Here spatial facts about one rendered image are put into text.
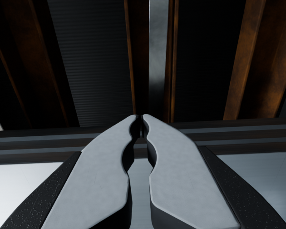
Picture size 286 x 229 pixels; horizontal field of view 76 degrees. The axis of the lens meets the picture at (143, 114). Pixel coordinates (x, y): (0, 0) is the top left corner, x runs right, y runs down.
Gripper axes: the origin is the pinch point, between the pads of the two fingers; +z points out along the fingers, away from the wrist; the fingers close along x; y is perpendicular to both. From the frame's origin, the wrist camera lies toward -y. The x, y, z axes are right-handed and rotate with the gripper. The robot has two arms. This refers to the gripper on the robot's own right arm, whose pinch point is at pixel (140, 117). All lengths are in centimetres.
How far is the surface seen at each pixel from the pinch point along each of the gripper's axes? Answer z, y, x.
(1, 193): 5.8, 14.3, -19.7
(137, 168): 5.8, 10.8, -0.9
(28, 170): 5.8, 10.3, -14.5
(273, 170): 5.8, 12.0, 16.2
